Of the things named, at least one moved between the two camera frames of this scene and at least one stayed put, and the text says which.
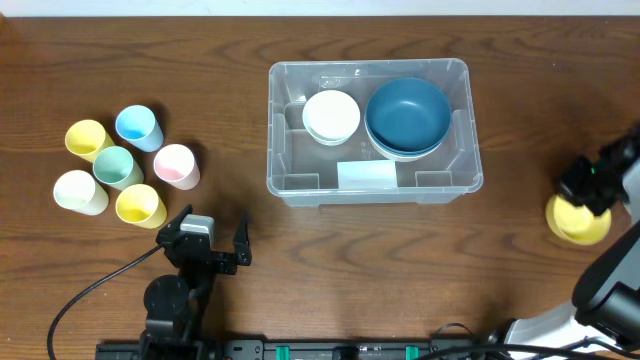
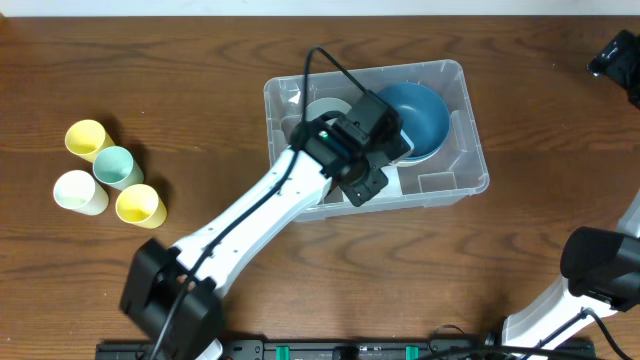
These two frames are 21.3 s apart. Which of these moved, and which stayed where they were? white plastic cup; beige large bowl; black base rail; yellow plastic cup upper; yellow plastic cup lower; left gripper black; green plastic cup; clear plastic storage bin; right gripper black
Moved: right gripper black; clear plastic storage bin; left gripper black; beige large bowl
Stayed: black base rail; green plastic cup; white plastic cup; yellow plastic cup lower; yellow plastic cup upper
